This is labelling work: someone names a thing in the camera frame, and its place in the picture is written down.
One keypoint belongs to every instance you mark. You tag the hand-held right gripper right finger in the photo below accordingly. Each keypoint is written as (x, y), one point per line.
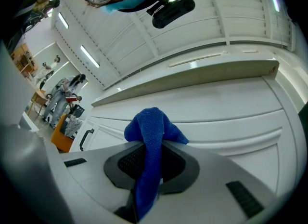
(204, 189)

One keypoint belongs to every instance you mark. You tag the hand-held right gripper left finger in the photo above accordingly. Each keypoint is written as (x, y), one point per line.
(96, 177)

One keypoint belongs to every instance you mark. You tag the white cabinet door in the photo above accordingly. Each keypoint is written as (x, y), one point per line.
(106, 134)
(75, 141)
(240, 127)

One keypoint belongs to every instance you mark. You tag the blue cloth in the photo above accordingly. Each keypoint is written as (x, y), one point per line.
(154, 131)

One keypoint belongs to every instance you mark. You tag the black white patterned pillow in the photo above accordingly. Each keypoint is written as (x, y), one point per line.
(72, 126)

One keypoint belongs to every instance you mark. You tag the white vanity cabinet with sink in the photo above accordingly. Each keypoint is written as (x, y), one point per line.
(192, 97)

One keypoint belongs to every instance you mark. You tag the wooden table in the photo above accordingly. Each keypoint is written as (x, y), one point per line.
(39, 97)

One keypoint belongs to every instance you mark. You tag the wooden shelf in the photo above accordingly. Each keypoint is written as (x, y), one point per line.
(21, 61)

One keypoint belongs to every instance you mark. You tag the person's black shirt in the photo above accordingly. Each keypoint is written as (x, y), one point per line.
(16, 32)

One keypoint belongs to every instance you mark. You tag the black head camera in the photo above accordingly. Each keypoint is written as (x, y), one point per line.
(173, 13)

